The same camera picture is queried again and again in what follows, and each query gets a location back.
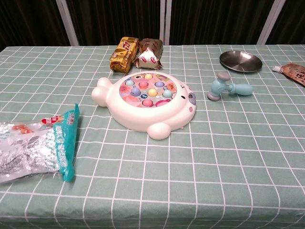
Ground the white whack-a-mole toy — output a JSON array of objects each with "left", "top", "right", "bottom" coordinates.
[{"left": 91, "top": 72, "right": 197, "bottom": 140}]

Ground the white vertical frame post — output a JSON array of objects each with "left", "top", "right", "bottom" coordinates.
[
  {"left": 165, "top": 0, "right": 173, "bottom": 46},
  {"left": 159, "top": 0, "right": 166, "bottom": 46}
]

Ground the dark curtain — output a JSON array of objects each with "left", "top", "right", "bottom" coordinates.
[{"left": 0, "top": 0, "right": 305, "bottom": 51}]

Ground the brown spouted sauce pouch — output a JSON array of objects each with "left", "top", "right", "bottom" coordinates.
[{"left": 272, "top": 62, "right": 305, "bottom": 87}]

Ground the green checked tablecloth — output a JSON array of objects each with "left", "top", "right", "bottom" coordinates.
[{"left": 0, "top": 44, "right": 305, "bottom": 229}]

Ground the brown white snack package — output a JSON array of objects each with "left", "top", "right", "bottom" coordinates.
[{"left": 132, "top": 38, "right": 164, "bottom": 71}]

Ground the round metal plate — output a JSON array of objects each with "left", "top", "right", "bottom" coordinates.
[{"left": 219, "top": 50, "right": 263, "bottom": 73}]

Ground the light blue toy hammer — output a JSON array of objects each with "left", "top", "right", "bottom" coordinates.
[{"left": 206, "top": 71, "right": 254, "bottom": 102}]

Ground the silver teal snack bag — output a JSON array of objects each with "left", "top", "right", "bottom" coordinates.
[{"left": 0, "top": 103, "right": 81, "bottom": 184}]

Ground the white slanted frame post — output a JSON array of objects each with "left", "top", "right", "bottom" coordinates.
[
  {"left": 55, "top": 0, "right": 80, "bottom": 46},
  {"left": 256, "top": 0, "right": 286, "bottom": 45}
]

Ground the gold snack package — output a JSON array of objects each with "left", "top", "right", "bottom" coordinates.
[{"left": 109, "top": 36, "right": 140, "bottom": 73}]

